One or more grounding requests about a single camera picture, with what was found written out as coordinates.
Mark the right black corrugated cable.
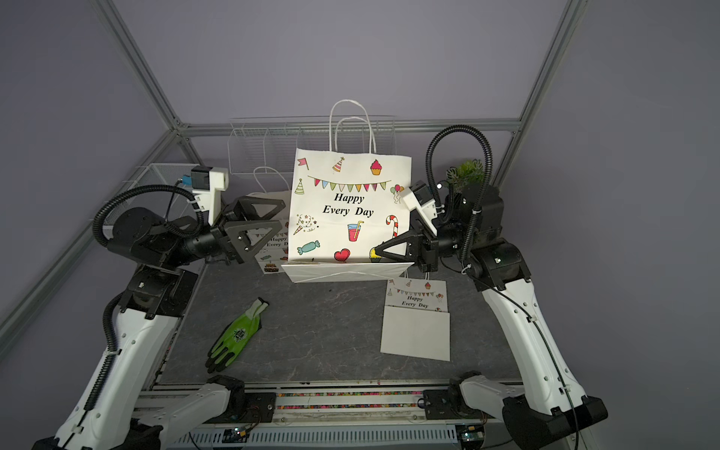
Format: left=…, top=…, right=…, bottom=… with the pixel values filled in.
left=424, top=124, right=495, bottom=266

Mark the white wire basket on left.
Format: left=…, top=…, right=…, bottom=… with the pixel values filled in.
left=91, top=177, right=208, bottom=260

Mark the white wire wall shelf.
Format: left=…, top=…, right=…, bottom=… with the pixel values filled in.
left=227, top=114, right=397, bottom=176

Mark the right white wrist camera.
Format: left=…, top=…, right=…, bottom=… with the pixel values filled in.
left=400, top=181, right=438, bottom=236

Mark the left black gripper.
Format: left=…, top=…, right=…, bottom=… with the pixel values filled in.
left=165, top=197, right=285, bottom=269

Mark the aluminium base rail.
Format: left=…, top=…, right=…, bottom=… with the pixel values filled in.
left=132, top=384, right=519, bottom=449

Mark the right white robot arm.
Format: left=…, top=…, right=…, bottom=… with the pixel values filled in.
left=376, top=183, right=609, bottom=449

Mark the black corrugated cable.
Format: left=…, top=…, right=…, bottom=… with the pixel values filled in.
left=92, top=184, right=204, bottom=249
left=424, top=124, right=495, bottom=266

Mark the green work glove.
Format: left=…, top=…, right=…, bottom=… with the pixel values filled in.
left=205, top=297, right=269, bottom=374

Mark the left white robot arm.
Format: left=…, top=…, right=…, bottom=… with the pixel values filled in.
left=34, top=185, right=285, bottom=449

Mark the left black corrugated cable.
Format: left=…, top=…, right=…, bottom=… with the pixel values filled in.
left=92, top=184, right=204, bottom=249

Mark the artificial plant in black vase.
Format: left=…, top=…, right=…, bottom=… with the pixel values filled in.
left=445, top=159, right=485, bottom=191

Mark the white party paper bag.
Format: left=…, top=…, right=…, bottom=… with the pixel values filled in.
left=381, top=277, right=451, bottom=362

